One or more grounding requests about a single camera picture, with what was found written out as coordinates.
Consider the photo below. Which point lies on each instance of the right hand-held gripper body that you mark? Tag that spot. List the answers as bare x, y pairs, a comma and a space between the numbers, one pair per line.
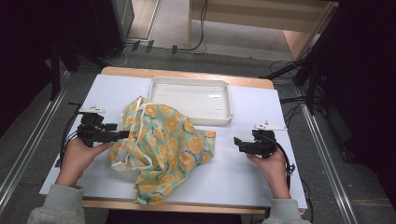
263, 144

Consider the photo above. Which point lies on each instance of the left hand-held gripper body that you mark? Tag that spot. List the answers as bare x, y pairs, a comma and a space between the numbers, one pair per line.
91, 132

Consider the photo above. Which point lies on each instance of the green orange-print cloth bag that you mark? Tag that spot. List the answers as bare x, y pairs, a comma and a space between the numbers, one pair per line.
162, 146

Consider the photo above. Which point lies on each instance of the person's left hand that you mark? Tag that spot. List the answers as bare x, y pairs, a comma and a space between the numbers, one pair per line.
81, 155

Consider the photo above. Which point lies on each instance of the person's right hand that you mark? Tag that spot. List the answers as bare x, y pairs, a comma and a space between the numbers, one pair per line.
271, 169

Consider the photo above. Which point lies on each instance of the white table cover sheet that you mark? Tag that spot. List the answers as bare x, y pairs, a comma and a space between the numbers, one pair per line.
106, 93

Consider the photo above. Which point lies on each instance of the white plastic tray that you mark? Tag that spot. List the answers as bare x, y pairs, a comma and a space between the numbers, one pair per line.
193, 99

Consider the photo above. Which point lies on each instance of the black metal stand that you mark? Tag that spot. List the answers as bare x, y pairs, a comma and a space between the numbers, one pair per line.
56, 71

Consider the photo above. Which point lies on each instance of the wooden table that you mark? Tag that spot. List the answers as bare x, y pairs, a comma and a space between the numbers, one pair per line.
186, 74

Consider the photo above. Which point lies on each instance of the black tripod stand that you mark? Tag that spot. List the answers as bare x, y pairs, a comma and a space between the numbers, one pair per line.
311, 68

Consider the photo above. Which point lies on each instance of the dark cabinet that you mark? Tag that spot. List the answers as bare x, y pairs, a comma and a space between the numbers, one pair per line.
109, 25

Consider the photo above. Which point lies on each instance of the light wooden shelf unit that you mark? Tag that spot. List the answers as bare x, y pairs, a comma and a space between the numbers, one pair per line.
249, 18

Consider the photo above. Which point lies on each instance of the aluminium floor rail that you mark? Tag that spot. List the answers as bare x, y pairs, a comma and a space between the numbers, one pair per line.
28, 149
330, 168

